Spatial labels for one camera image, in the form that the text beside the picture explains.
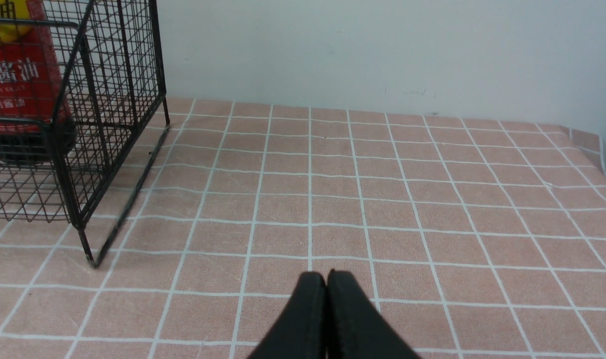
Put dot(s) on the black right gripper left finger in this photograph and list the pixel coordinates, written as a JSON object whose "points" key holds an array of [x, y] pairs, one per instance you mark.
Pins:
{"points": [[298, 333]]}

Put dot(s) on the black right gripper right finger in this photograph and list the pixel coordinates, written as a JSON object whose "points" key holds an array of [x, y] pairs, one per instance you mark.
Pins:
{"points": [[356, 329]]}

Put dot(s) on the soy sauce bottle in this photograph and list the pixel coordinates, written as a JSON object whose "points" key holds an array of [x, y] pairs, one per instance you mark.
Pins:
{"points": [[34, 124]]}

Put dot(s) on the pink checkered tablecloth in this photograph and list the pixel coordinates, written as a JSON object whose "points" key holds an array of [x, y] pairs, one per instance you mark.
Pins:
{"points": [[476, 239]]}

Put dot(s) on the black wire shelf rack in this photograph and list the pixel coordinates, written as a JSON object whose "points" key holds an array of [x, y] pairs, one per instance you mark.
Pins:
{"points": [[110, 57]]}

